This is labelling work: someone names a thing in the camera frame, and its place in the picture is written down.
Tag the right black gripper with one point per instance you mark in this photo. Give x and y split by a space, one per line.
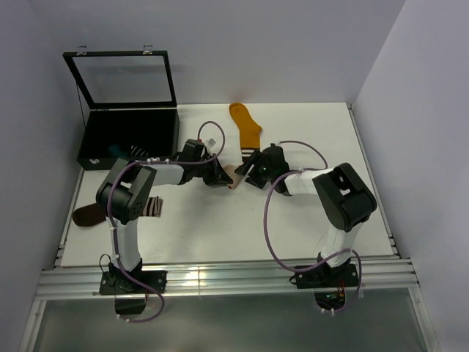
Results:
256 159

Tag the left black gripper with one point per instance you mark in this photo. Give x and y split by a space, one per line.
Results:
218 177

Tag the beige red reindeer sock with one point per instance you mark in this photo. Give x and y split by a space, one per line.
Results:
236 178

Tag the black white striped ankle sock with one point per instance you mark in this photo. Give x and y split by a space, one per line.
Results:
138 152

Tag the teal sock with red heel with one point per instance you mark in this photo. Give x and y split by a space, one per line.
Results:
116 151

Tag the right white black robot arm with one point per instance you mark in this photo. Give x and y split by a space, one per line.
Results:
347 203

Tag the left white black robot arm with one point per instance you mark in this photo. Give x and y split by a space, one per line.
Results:
123 196

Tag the mustard yellow striped sock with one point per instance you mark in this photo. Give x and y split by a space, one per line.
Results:
249 130

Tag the black glass-lid display box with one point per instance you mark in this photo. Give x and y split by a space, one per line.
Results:
131 100

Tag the brown pink striped sock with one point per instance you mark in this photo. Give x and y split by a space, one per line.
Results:
92 215

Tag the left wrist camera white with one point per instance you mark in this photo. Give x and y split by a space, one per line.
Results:
209 143

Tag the aluminium mounting rail frame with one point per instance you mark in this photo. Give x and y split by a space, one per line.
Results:
391 314

